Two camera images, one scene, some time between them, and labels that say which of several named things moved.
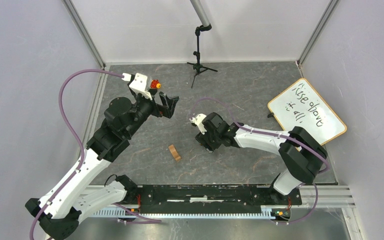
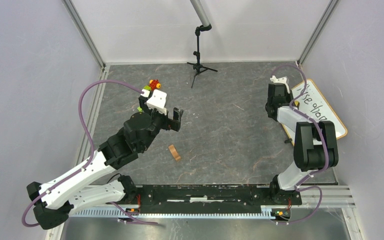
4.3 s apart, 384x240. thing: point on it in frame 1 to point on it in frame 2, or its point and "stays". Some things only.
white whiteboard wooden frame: (300, 106) stays
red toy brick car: (155, 84) stays
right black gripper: (203, 139) to (289, 96)
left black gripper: (160, 110) to (170, 123)
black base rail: (211, 199) stays
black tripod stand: (197, 67) stays
